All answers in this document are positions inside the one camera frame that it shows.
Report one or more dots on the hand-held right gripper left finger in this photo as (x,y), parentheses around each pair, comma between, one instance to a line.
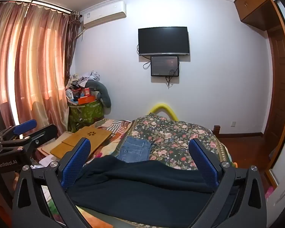
(76,163)

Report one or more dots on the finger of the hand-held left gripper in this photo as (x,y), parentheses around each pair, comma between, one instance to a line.
(26,125)
(44,133)

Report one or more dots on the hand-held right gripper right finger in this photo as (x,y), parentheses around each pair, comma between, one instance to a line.
(204,165)

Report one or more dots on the dark navy pants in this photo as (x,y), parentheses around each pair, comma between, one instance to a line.
(137,187)

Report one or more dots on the light wooden board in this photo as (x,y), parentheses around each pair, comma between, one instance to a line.
(52,144)

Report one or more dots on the wooden lap desk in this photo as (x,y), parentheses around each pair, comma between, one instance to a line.
(85,139)

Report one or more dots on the white paper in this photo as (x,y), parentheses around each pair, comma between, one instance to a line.
(45,161)

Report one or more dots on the floral blanket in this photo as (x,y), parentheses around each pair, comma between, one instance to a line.
(175,133)

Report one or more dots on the green patterned bag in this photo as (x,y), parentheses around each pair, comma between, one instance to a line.
(87,114)

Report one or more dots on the striped patchwork quilt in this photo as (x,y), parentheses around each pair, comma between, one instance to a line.
(114,125)

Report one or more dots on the orange box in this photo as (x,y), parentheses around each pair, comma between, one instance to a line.
(86,99)

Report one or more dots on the blue jeans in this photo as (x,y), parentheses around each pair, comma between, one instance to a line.
(134,148)

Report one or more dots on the pink satin curtain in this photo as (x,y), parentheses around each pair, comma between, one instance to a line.
(30,64)

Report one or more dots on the pile of clothes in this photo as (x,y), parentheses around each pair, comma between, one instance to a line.
(85,78)

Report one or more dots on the pink item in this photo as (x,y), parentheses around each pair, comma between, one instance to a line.
(269,193)

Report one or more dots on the yellow foam tube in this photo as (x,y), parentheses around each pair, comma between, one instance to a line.
(162,106)

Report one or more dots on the white cabinet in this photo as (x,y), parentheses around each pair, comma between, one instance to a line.
(283,190)

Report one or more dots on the brown patterned curtain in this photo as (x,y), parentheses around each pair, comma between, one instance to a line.
(72,45)

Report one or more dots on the wooden door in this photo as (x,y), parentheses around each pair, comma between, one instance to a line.
(279,87)

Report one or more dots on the white air conditioner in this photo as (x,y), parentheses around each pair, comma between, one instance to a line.
(104,13)

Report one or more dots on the wooden overhead cabinet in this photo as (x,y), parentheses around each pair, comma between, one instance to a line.
(251,2)

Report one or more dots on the wooden bed post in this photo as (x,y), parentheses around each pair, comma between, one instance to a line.
(216,131)

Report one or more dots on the small black wall monitor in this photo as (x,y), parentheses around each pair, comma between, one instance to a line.
(164,66)

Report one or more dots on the black wall television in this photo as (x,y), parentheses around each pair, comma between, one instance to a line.
(163,40)

